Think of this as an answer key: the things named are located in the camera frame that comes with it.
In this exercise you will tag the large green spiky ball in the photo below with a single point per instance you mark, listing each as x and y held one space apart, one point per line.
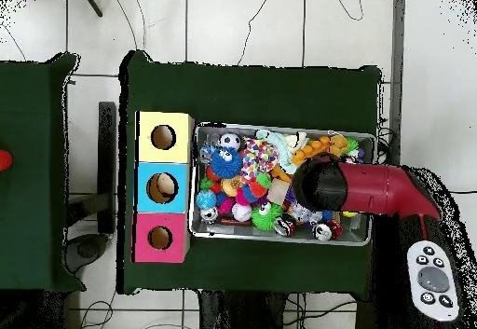
352 144

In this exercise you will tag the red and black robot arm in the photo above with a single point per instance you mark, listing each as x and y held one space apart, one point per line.
372 187

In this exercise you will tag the wooden box with three holes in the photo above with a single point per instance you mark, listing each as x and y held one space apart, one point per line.
145 150

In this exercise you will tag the blue spiky ball with eyes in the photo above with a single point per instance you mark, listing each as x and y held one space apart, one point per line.
227 165

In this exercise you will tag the colourful polka dot cloth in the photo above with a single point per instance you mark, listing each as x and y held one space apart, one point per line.
257 159

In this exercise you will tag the black and white soccer ball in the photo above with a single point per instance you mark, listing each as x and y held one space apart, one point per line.
230 141

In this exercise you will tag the blue globe ball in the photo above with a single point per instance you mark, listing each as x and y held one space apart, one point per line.
205 199

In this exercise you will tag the mint green cloth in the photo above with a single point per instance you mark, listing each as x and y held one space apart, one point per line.
274 139

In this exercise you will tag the cream yellow cloth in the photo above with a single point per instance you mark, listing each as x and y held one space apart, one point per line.
294 142

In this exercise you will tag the orange building block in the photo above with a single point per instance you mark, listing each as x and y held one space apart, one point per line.
309 152

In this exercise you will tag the black upright panel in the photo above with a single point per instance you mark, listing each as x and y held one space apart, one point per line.
107 157

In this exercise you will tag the red round object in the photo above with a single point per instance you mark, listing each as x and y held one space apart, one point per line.
4 160

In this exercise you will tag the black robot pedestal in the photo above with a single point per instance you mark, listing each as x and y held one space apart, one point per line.
238 314

